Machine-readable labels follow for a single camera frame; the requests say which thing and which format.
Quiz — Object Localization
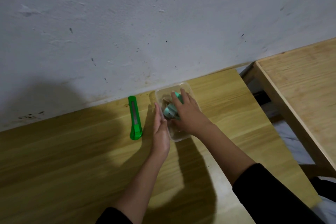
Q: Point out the person's right hand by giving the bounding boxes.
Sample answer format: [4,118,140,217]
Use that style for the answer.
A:
[171,88,215,136]

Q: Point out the person's left hand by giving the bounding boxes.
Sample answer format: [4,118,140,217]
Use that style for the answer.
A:
[151,102,171,158]

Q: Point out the teal tape roll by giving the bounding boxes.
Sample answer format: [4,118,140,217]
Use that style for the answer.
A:
[163,92,183,121]

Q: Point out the clear plastic container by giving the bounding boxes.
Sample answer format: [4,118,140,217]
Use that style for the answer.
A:
[149,82,202,143]

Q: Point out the person's right forearm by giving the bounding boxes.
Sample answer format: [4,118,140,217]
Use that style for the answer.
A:
[191,124,326,224]

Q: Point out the person's left forearm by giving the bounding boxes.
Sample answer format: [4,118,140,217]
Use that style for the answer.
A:
[95,148,170,224]

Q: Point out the green utility knife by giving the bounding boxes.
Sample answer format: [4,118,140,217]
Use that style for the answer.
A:
[128,96,143,141]

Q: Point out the light wooden side table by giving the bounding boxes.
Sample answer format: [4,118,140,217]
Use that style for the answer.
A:
[240,38,336,180]

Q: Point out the person's black trouser leg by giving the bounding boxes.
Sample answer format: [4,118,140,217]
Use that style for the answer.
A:
[309,176,336,203]

